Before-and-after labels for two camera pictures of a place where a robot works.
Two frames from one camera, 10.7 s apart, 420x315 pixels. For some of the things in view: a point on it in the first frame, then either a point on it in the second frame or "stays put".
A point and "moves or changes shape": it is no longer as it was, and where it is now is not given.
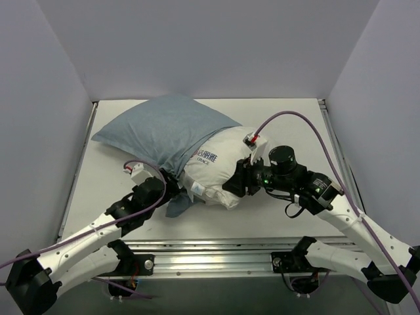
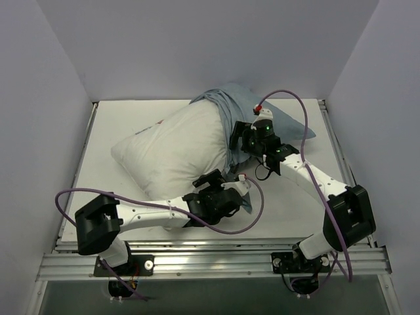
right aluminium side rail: [354, 190] stays put
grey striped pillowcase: [167, 132] to [237, 104]
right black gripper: [247, 177] to [236, 134]
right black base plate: [290, 262] stays put
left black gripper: [168, 180] to [207, 179]
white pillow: [210, 166] moves or changes shape
